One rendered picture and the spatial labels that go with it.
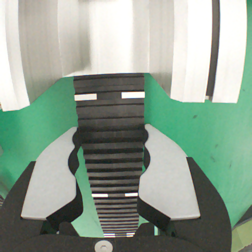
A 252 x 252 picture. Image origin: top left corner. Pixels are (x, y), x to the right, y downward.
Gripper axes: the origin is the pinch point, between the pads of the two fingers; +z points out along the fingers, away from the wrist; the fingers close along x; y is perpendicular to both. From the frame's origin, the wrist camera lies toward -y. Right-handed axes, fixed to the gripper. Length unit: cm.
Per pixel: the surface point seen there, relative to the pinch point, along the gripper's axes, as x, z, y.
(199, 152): 9.4, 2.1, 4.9
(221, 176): 14.9, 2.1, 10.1
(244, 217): 43, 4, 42
